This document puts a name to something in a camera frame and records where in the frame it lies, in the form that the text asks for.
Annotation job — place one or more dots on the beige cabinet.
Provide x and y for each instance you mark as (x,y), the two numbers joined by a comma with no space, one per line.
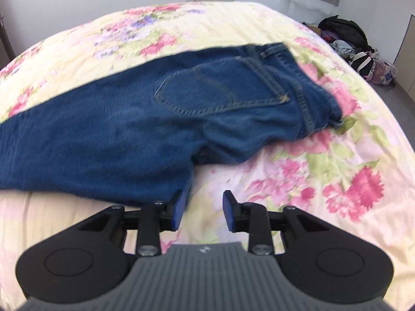
(409,55)

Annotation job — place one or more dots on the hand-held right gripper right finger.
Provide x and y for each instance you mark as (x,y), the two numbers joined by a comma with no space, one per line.
(229,211)

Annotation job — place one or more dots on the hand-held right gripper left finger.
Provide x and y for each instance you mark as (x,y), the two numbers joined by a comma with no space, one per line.
(180,208)

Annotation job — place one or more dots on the floral bed blanket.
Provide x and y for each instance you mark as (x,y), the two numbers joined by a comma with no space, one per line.
(324,181)

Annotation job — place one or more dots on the blue denim pants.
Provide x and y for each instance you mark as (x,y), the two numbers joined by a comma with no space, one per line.
(129,129)

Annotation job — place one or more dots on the black backpack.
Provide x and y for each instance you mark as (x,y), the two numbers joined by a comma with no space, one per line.
(343,29)

